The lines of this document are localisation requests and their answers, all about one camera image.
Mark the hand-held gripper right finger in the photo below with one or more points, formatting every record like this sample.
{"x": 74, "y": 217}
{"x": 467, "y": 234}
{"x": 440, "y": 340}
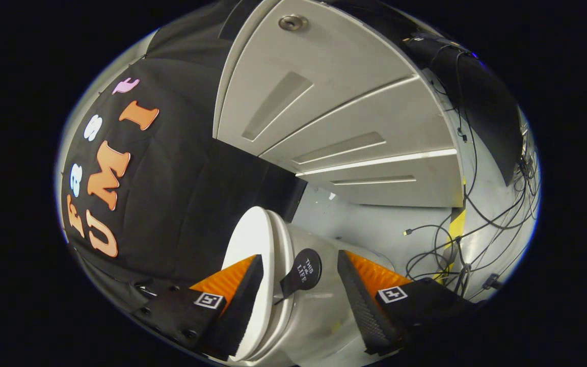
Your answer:
{"x": 362, "y": 311}

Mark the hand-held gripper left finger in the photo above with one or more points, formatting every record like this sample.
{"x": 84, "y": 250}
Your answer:
{"x": 240, "y": 306}

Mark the black round pull tag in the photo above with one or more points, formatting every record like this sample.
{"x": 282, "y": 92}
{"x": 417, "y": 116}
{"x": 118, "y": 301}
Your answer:
{"x": 306, "y": 270}

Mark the black backdrop cloth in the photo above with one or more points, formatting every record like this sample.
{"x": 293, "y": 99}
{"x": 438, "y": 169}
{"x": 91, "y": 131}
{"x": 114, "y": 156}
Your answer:
{"x": 171, "y": 204}

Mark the white drawer cabinet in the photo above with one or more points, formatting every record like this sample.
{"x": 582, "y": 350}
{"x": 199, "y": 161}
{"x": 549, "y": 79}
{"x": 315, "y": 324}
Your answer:
{"x": 349, "y": 102}

